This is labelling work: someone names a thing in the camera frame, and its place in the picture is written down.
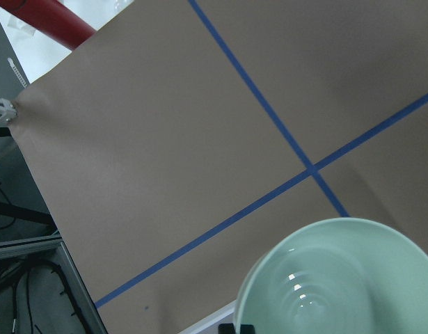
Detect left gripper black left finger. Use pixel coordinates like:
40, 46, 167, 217
219, 324, 236, 334

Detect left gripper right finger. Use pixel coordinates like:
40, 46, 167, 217
240, 324, 255, 334

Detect mint green bowl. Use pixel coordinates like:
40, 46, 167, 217
234, 218, 428, 333

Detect translucent plastic storage box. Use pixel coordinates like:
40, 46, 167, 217
180, 301, 235, 334

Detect red cylinder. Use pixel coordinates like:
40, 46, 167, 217
0, 0, 96, 51

